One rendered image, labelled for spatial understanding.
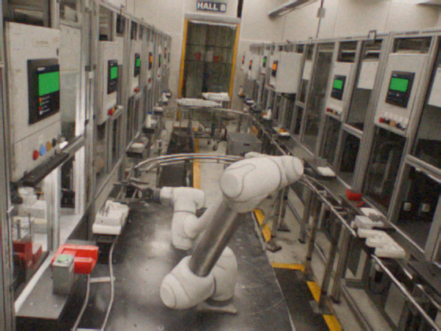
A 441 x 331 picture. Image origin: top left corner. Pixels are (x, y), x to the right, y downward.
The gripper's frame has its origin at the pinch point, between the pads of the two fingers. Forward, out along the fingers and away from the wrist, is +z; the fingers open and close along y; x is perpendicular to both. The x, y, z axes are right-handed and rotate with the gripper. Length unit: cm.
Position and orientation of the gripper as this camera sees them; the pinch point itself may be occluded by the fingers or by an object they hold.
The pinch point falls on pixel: (118, 192)
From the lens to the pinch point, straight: 189.5
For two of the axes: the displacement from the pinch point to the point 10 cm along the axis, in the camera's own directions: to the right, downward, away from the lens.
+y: 0.9, -9.6, -2.8
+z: -10.0, -0.9, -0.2
